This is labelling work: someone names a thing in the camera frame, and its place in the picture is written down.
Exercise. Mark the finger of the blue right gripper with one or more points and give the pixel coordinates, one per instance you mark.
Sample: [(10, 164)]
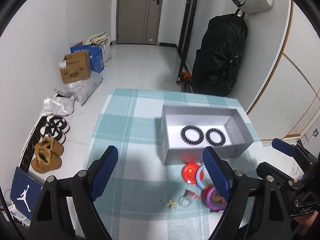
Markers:
[(288, 149)]

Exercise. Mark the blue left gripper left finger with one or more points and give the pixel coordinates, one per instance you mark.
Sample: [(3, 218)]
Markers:
[(101, 170)]

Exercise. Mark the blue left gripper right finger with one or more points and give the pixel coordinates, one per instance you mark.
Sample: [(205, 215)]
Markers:
[(219, 172)]

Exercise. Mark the purple ring pig charm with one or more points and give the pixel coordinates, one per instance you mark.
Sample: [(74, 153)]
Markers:
[(212, 200)]

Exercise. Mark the person's right hand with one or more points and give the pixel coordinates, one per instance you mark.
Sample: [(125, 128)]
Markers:
[(306, 221)]

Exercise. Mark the red flag pin badge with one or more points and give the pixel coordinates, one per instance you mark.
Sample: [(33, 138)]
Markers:
[(188, 173)]

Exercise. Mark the white wardrobe gold trim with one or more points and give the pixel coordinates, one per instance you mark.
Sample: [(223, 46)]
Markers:
[(288, 103)]

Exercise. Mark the teal plaid tablecloth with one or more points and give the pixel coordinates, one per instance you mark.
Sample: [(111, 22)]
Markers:
[(134, 204)]

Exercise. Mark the tan suede boots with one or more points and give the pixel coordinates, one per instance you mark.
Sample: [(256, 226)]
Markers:
[(47, 155)]

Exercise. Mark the grey open cardboard box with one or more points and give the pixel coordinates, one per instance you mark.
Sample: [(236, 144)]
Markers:
[(187, 130)]

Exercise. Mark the small yellow flower charm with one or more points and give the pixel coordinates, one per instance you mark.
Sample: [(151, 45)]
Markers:
[(172, 204)]

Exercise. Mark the black white sneakers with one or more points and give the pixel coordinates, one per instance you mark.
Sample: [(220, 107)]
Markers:
[(56, 127)]

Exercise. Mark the blue jordan shoe box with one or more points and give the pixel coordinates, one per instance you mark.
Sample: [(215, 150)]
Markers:
[(25, 191)]

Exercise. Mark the grey plastic mailer bag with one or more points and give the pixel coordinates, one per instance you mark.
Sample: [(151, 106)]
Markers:
[(80, 90)]

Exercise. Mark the brown cardboard box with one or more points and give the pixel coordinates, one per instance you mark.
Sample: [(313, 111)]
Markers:
[(75, 67)]

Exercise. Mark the black backpack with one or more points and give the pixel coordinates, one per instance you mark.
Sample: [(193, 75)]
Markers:
[(218, 60)]

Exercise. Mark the blue cardboard box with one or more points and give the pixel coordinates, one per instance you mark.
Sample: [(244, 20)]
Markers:
[(95, 56)]

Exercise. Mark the white canvas tote bag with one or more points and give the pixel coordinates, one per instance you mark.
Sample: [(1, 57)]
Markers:
[(103, 41)]

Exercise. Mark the grey room door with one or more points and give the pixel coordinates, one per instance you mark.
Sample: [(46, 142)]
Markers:
[(138, 21)]

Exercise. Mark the black metal rack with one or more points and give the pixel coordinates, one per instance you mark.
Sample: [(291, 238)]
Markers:
[(184, 75)]

